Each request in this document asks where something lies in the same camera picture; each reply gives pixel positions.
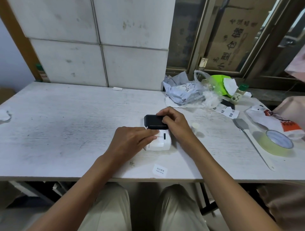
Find small bottle with green cap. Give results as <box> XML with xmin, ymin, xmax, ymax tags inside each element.
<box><xmin>230</xmin><ymin>83</ymin><xmax>249</xmax><ymax>106</ymax></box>

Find grey mailer bag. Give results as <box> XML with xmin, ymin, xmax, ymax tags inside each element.
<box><xmin>162</xmin><ymin>71</ymin><xmax>206</xmax><ymax>106</ymax></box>

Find beige trousers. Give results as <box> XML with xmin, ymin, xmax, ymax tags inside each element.
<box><xmin>78</xmin><ymin>183</ymin><xmax>210</xmax><ymax>231</ymax></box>

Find pink cloth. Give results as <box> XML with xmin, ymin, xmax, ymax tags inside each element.
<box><xmin>284</xmin><ymin>45</ymin><xmax>305</xmax><ymax>83</ymax></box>

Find white bag with red print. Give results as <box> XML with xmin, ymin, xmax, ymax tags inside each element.
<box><xmin>245</xmin><ymin>105</ymin><xmax>305</xmax><ymax>141</ymax></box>

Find pale pink sack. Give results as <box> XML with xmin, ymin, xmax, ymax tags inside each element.
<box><xmin>258</xmin><ymin>183</ymin><xmax>305</xmax><ymax>231</ymax></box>

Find black printer lid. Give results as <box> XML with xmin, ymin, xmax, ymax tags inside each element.
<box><xmin>144</xmin><ymin>114</ymin><xmax>168</xmax><ymax>130</ymax></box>

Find small black flat item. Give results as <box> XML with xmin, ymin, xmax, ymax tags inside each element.
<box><xmin>220</xmin><ymin>99</ymin><xmax>235</xmax><ymax>110</ymax></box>

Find orange wooden door frame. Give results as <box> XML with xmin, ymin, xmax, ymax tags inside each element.
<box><xmin>0</xmin><ymin>0</ymin><xmax>43</xmax><ymax>82</ymax></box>

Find white label printer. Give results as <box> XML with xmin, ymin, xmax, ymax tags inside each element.
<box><xmin>143</xmin><ymin>128</ymin><xmax>172</xmax><ymax>152</ymax></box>

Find person's left forearm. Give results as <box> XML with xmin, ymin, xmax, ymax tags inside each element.
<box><xmin>26</xmin><ymin>153</ymin><xmax>125</xmax><ymax>231</ymax></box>

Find person's right hand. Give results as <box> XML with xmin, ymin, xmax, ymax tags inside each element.
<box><xmin>156</xmin><ymin>106</ymin><xmax>195</xmax><ymax>144</ymax></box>

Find clear plastic bag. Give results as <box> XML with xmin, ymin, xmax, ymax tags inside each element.
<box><xmin>194</xmin><ymin>69</ymin><xmax>223</xmax><ymax>109</ymax></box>

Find green capped spray can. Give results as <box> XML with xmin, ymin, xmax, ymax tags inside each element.
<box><xmin>35</xmin><ymin>63</ymin><xmax>50</xmax><ymax>83</ymax></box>

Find white printed label sticker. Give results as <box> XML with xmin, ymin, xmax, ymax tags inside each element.
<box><xmin>152</xmin><ymin>164</ymin><xmax>168</xmax><ymax>178</ymax></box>

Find black metal table leg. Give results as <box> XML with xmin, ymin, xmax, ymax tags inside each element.
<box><xmin>198</xmin><ymin>183</ymin><xmax>218</xmax><ymax>216</ymax></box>

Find white scraper with grey blade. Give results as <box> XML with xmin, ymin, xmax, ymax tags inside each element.
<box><xmin>233</xmin><ymin>118</ymin><xmax>277</xmax><ymax>172</ymax></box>

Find yellowish adhesive tape roll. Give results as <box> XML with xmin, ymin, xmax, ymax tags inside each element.
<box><xmin>252</xmin><ymin>130</ymin><xmax>294</xmax><ymax>158</ymax></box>

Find white printed label strip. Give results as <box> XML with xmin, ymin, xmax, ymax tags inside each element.
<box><xmin>212</xmin><ymin>103</ymin><xmax>240</xmax><ymax>119</ymax></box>

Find bright green packet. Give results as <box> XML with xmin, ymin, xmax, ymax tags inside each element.
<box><xmin>211</xmin><ymin>75</ymin><xmax>239</xmax><ymax>98</ymax></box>

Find person's left hand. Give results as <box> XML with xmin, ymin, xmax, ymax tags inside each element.
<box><xmin>104</xmin><ymin>126</ymin><xmax>159</xmax><ymax>166</ymax></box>

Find person's right forearm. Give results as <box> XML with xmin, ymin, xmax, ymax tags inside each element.
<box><xmin>182</xmin><ymin>133</ymin><xmax>281</xmax><ymax>231</ymax></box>

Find metal window frame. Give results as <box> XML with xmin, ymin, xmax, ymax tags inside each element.
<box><xmin>166</xmin><ymin>0</ymin><xmax>305</xmax><ymax>89</ymax></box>

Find pink plastic bag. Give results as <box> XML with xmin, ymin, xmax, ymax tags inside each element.
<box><xmin>272</xmin><ymin>96</ymin><xmax>305</xmax><ymax>131</ymax></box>

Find large brown cardboard box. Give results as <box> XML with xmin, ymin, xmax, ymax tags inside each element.
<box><xmin>204</xmin><ymin>0</ymin><xmax>282</xmax><ymax>72</ymax></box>

